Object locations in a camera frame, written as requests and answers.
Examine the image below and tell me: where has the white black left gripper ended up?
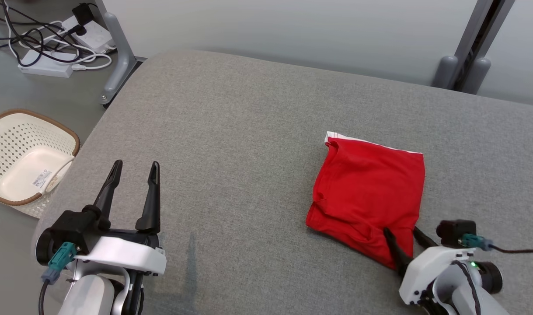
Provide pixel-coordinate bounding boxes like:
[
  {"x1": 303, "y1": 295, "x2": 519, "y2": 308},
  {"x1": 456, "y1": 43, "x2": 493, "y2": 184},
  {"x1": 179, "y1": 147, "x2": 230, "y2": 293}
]
[{"x1": 75, "y1": 160, "x2": 167, "y2": 277}]

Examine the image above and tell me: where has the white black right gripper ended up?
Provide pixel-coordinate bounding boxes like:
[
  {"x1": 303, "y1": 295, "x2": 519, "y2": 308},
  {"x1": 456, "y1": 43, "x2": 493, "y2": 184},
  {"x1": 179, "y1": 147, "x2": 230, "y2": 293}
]
[{"x1": 382, "y1": 226, "x2": 477, "y2": 307}]

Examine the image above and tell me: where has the red white-trimmed jersey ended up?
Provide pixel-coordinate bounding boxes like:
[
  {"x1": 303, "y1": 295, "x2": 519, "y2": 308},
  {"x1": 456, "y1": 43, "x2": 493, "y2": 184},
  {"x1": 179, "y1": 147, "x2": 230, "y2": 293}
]
[{"x1": 305, "y1": 131, "x2": 426, "y2": 270}]

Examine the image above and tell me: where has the cream laundry basket brown rim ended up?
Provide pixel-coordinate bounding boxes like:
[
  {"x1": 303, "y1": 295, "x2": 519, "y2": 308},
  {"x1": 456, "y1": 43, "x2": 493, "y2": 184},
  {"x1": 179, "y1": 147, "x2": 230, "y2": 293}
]
[{"x1": 0, "y1": 108, "x2": 81, "y2": 206}]

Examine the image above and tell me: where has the white power adapter box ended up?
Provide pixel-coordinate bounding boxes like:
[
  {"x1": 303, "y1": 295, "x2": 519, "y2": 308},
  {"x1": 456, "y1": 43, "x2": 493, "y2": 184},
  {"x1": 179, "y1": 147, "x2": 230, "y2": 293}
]
[{"x1": 18, "y1": 49, "x2": 73, "y2": 78}]

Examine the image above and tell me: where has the white power strip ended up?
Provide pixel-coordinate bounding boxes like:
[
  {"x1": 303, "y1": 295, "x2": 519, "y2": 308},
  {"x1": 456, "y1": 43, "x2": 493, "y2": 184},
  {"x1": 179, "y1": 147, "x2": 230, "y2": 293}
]
[{"x1": 61, "y1": 15, "x2": 117, "y2": 54}]

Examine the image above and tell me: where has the black power plug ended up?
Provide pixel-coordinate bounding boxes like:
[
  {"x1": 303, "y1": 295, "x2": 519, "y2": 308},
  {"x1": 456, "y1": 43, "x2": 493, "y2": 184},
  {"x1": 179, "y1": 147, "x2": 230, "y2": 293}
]
[{"x1": 72, "y1": 3, "x2": 96, "y2": 28}]

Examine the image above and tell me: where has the teal right camera connector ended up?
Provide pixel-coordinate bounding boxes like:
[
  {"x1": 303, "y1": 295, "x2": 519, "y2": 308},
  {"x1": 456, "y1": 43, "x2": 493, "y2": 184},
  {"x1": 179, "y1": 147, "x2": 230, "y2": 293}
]
[{"x1": 461, "y1": 234, "x2": 494, "y2": 252}]

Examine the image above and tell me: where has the teal camera connector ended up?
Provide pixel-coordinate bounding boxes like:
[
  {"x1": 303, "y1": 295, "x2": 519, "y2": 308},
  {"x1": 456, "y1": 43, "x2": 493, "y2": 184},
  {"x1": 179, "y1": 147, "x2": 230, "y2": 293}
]
[
  {"x1": 461, "y1": 234, "x2": 494, "y2": 252},
  {"x1": 41, "y1": 242, "x2": 78, "y2": 285}
]

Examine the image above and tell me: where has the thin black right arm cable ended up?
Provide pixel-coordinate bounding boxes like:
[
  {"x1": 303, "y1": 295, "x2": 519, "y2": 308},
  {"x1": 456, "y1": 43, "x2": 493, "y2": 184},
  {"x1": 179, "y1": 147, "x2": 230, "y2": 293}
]
[{"x1": 451, "y1": 260, "x2": 484, "y2": 315}]

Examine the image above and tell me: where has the teal left camera connector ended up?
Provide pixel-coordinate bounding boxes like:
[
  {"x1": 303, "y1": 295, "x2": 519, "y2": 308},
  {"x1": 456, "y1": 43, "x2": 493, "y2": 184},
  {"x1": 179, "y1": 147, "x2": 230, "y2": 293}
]
[{"x1": 41, "y1": 242, "x2": 78, "y2": 285}]

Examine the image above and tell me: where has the black right camera cable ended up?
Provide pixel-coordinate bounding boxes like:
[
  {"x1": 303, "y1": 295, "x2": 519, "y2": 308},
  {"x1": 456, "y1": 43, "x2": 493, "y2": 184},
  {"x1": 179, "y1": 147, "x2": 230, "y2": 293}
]
[{"x1": 489, "y1": 245, "x2": 533, "y2": 255}]

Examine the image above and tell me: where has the black camera cable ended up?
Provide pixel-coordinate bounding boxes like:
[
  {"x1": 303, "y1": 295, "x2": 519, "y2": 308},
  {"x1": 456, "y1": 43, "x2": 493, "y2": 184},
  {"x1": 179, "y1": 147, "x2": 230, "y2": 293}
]
[
  {"x1": 489, "y1": 245, "x2": 533, "y2": 255},
  {"x1": 38, "y1": 280, "x2": 51, "y2": 315}
]

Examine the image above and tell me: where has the black left camera cable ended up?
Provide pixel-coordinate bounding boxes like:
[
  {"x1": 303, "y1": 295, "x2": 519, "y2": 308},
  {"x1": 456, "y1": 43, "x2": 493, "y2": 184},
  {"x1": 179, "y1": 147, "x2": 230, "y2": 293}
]
[{"x1": 38, "y1": 280, "x2": 51, "y2": 315}]

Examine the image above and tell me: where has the white floor cable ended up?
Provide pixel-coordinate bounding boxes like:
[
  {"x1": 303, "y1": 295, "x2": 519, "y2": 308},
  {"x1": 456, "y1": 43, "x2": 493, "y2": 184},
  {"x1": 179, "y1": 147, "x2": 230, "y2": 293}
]
[{"x1": 10, "y1": 20, "x2": 114, "y2": 71}]

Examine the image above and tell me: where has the plain grey frame leg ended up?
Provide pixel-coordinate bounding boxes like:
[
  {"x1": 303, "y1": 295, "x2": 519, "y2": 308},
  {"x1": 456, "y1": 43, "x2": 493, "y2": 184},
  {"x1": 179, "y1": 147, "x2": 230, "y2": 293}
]
[{"x1": 95, "y1": 0, "x2": 139, "y2": 105}]

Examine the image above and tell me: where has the grey frame post with cable channel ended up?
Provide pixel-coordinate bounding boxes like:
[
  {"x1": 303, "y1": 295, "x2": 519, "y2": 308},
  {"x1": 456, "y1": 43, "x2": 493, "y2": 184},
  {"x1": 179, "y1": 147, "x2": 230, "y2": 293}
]
[{"x1": 432, "y1": 0, "x2": 516, "y2": 95}]

